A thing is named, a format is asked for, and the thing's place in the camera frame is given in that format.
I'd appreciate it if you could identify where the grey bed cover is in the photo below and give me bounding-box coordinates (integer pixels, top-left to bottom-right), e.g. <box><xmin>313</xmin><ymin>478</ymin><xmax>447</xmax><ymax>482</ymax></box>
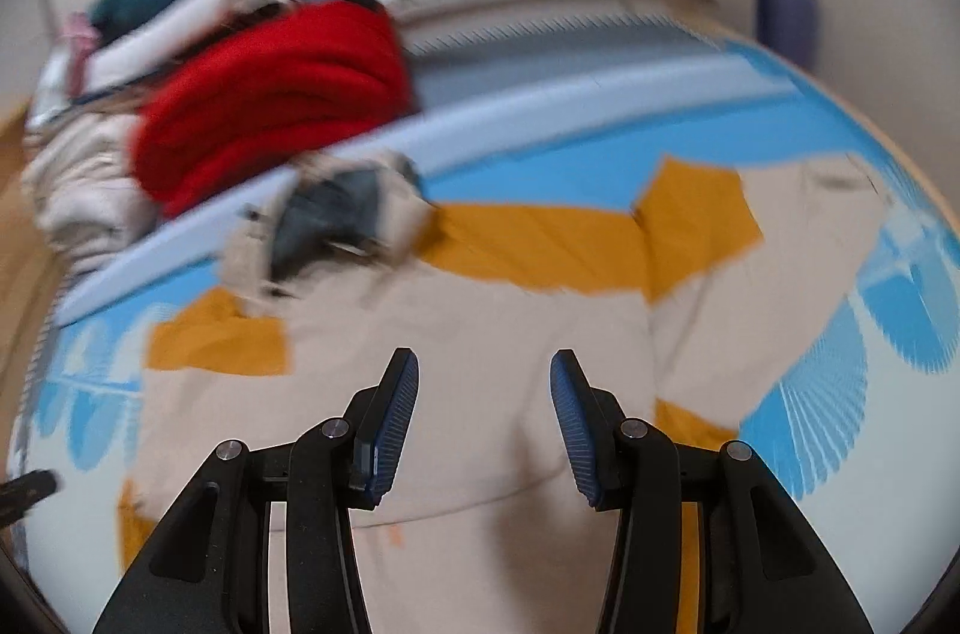
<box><xmin>401</xmin><ymin>8</ymin><xmax>725</xmax><ymax>106</ymax></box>

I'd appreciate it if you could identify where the white folded garment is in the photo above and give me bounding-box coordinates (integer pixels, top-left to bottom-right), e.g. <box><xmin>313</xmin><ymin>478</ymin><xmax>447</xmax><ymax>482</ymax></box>
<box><xmin>30</xmin><ymin>0</ymin><xmax>301</xmax><ymax>118</ymax></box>

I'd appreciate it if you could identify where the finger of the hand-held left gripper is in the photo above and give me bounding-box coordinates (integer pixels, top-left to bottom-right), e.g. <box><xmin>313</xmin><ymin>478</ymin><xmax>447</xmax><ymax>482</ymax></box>
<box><xmin>0</xmin><ymin>469</ymin><xmax>61</xmax><ymax>530</ymax></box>

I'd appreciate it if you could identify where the purple box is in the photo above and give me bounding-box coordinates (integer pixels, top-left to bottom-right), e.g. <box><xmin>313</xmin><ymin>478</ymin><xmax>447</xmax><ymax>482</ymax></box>
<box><xmin>754</xmin><ymin>0</ymin><xmax>820</xmax><ymax>70</ymax></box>

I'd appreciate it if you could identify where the red knit sweater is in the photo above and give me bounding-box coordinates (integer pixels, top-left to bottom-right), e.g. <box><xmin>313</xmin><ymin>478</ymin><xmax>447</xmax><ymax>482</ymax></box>
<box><xmin>131</xmin><ymin>0</ymin><xmax>421</xmax><ymax>220</ymax></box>

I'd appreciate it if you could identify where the blue patterned bed sheet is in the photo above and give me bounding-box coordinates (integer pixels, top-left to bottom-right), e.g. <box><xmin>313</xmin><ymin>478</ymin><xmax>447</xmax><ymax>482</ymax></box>
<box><xmin>7</xmin><ymin>34</ymin><xmax>960</xmax><ymax>634</ymax></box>

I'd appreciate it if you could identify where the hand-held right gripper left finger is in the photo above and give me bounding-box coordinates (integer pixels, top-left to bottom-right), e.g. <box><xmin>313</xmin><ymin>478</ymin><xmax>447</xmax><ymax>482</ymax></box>
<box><xmin>94</xmin><ymin>347</ymin><xmax>421</xmax><ymax>634</ymax></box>

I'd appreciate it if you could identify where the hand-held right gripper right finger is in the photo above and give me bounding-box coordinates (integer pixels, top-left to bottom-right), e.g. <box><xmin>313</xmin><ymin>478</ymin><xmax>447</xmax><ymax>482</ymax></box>
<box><xmin>550</xmin><ymin>349</ymin><xmax>875</xmax><ymax>634</ymax></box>

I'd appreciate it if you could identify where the white fleece garment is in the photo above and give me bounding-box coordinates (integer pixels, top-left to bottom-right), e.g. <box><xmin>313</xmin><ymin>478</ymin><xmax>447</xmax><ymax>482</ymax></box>
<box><xmin>21</xmin><ymin>109</ymin><xmax>164</xmax><ymax>275</ymax></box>

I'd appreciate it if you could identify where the beige and yellow garment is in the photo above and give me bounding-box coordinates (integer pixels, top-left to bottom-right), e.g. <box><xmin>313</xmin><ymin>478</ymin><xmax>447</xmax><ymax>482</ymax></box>
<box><xmin>120</xmin><ymin>150</ymin><xmax>895</xmax><ymax>634</ymax></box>

